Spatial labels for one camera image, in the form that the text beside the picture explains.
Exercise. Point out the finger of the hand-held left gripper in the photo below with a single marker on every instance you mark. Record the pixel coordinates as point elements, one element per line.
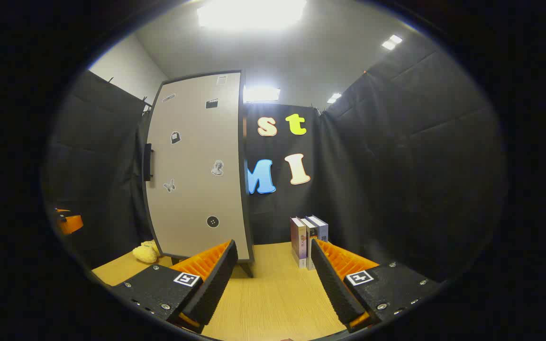
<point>71,223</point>

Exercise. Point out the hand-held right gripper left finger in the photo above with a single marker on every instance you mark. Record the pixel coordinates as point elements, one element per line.
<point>216,284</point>

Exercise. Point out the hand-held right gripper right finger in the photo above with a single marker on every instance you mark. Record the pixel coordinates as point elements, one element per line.
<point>334,289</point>

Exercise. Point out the dark grey cabinet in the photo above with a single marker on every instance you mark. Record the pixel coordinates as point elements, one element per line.
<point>243,142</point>

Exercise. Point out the pink cover book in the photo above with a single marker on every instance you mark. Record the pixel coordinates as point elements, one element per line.
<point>298,241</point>

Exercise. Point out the yellow plush toy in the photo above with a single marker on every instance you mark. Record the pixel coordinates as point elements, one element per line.
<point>146,252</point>

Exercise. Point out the black backdrop cloth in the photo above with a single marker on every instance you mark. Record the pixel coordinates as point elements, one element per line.
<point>396,166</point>

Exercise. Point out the large ceiling light panel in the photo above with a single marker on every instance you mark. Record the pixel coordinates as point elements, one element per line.
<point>251,14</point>

